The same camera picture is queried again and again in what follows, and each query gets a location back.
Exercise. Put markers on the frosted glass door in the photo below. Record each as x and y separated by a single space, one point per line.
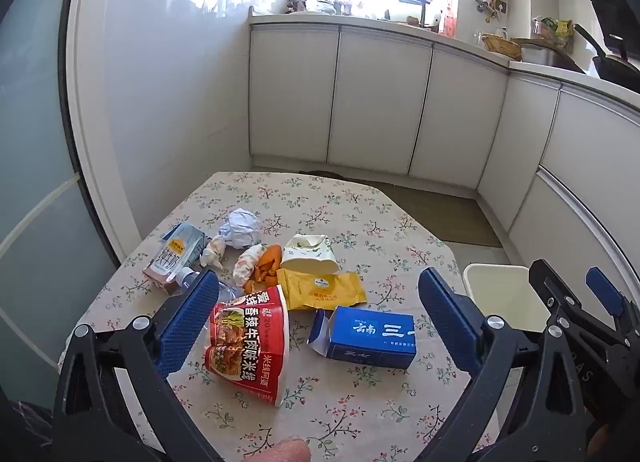
35 151

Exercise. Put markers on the person's right hand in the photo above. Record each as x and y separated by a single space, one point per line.
603 437

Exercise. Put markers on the large orange peel piece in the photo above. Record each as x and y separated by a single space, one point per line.
270 262

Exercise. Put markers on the wicker basket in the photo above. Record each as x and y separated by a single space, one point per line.
501 45

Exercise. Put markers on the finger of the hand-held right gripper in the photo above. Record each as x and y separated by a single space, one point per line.
555 287
605 292

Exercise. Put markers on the white cabinet door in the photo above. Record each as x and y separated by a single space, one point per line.
590 166
292 91
455 121
515 156
375 101

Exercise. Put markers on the person's left hand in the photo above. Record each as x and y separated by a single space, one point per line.
292 451

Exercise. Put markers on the crushed floral paper cup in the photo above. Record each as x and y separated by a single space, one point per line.
310 254

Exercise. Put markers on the red instant noodle cup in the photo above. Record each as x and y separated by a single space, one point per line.
250 342

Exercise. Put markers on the black wok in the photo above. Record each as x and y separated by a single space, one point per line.
615 61

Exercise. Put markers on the white trash bin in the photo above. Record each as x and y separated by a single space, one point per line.
505 297

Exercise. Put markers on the yellow snack packet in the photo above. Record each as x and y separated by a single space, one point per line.
320 290

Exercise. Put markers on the floral tissue wrapper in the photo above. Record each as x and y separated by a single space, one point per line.
247 264
212 252

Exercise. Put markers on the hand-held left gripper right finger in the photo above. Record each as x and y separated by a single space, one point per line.
447 322

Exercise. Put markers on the steel sink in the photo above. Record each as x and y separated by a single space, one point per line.
547 56

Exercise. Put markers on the white kitchen countertop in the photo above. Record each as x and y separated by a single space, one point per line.
380 21

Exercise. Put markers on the blue cardboard box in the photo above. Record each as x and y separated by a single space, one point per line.
367 337

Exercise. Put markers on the snack packets on shelf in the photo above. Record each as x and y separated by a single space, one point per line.
552 27

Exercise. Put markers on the red bottle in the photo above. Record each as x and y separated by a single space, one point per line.
449 21

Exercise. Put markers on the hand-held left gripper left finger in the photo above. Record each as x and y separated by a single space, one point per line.
185 322

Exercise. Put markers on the white door frame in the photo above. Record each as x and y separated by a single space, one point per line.
95 116

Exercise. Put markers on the clear plastic bottle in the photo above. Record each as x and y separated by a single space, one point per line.
186 276

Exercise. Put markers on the white paper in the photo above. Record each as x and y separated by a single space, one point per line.
240 228

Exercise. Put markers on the small orange peel piece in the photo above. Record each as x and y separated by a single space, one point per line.
253 286

